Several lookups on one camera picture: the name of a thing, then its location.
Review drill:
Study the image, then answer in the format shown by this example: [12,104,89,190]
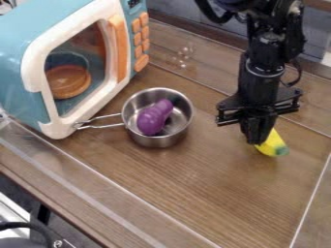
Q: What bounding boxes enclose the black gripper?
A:
[216,53,303,144]

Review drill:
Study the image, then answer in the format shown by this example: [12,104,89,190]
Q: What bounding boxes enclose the yellow toy banana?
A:
[255,129,290,157]

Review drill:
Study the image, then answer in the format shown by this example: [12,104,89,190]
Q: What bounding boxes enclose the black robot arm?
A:
[195,0,306,144]

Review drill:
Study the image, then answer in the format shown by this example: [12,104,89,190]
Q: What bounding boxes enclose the silver metal pot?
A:
[72,87,194,148]

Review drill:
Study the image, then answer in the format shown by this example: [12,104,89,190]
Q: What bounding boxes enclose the purple toy eggplant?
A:
[137,99,173,136]

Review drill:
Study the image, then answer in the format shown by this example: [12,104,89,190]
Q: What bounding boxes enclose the blue toy microwave oven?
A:
[0,0,149,140]

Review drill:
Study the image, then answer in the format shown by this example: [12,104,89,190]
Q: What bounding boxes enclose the black cable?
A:
[0,221,53,248]

